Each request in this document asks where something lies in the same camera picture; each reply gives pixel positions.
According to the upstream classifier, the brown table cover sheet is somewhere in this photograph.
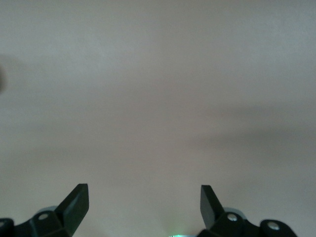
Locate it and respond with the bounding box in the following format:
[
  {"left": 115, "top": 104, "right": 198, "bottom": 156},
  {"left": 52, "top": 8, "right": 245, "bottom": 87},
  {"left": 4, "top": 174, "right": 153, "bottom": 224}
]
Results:
[{"left": 0, "top": 0, "right": 316, "bottom": 237}]

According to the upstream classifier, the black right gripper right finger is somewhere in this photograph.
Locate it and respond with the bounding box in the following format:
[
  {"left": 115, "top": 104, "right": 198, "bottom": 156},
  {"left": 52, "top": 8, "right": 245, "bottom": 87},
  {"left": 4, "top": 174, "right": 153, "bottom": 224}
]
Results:
[{"left": 197, "top": 185, "right": 297, "bottom": 237}]

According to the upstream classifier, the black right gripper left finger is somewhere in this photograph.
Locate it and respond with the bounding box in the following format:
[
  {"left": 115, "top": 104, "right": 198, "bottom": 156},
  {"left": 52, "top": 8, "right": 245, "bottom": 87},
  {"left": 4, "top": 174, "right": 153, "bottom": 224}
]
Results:
[{"left": 0, "top": 183, "right": 89, "bottom": 237}]

